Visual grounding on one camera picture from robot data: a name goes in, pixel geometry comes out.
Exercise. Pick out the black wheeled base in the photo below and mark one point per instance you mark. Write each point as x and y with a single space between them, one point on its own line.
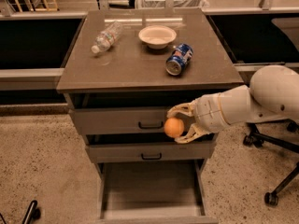
33 213

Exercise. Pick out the orange fruit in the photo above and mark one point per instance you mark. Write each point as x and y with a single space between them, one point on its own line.
174 127

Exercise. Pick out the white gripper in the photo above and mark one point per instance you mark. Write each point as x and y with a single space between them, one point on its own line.
207 113

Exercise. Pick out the black office chair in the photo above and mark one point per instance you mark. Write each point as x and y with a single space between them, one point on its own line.
270 44

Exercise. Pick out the grey drawer cabinet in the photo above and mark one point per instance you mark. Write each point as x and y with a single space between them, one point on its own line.
130 74

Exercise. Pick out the grey top drawer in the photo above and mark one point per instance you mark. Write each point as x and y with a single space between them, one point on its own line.
120 120

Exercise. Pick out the blue soda can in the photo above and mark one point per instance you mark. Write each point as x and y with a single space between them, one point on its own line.
179 59

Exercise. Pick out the white paper bowl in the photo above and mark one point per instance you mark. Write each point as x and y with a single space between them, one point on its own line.
157 36

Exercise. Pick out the grey drawer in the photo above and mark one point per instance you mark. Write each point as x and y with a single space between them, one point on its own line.
120 120
154 192
150 152

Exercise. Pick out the grey bottom drawer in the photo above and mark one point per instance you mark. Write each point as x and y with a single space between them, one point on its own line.
154 192

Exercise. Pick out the clear plastic water bottle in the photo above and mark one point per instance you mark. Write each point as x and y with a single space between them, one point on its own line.
107 38

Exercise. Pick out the grey middle drawer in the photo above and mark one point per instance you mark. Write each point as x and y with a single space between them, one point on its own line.
150 152

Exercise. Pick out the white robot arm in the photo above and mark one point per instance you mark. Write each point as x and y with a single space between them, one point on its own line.
272 94

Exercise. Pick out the wire mesh basket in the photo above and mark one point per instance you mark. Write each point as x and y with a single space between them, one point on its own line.
145 4

